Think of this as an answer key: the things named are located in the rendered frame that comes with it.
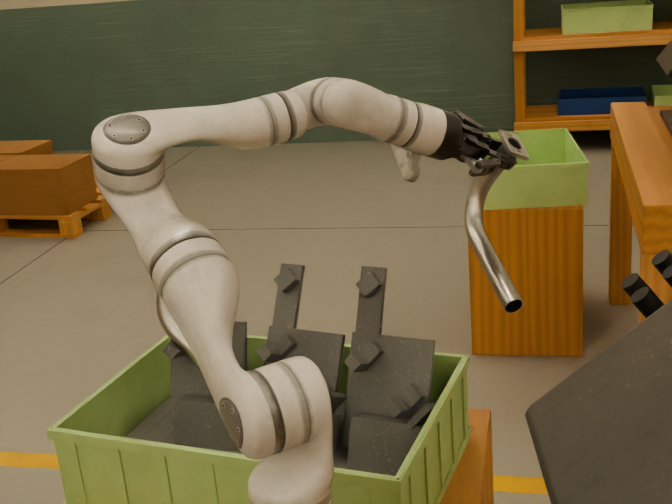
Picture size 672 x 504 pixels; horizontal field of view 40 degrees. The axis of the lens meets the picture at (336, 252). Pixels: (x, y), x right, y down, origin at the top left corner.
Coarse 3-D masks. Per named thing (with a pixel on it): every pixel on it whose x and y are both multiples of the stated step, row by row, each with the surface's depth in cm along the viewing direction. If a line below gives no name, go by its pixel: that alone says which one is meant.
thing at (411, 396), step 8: (368, 344) 161; (376, 344) 161; (360, 352) 161; (368, 352) 160; (376, 352) 160; (352, 360) 158; (360, 360) 158; (368, 360) 160; (352, 368) 157; (360, 368) 159; (408, 392) 157; (416, 392) 156; (392, 400) 154; (400, 400) 157; (408, 400) 157; (416, 400) 156; (392, 408) 154; (400, 408) 154; (408, 408) 157; (392, 416) 154; (400, 416) 156
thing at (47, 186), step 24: (0, 144) 656; (24, 144) 649; (48, 144) 654; (0, 168) 583; (24, 168) 578; (48, 168) 572; (72, 168) 583; (0, 192) 586; (24, 192) 581; (48, 192) 577; (72, 192) 583; (96, 192) 611; (0, 216) 593; (24, 216) 587; (48, 216) 582; (72, 216) 578; (96, 216) 614
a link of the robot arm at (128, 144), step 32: (96, 128) 119; (128, 128) 118; (160, 128) 120; (192, 128) 121; (224, 128) 124; (256, 128) 126; (288, 128) 128; (96, 160) 119; (128, 160) 117; (160, 160) 121
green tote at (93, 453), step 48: (144, 384) 180; (432, 384) 172; (48, 432) 155; (96, 432) 166; (432, 432) 147; (96, 480) 155; (144, 480) 151; (192, 480) 147; (240, 480) 144; (336, 480) 136; (384, 480) 133; (432, 480) 150
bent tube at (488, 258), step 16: (512, 144) 151; (480, 176) 153; (496, 176) 152; (480, 192) 153; (480, 208) 154; (480, 224) 153; (480, 240) 150; (480, 256) 149; (496, 256) 148; (496, 272) 145; (496, 288) 144; (512, 288) 143; (512, 304) 144
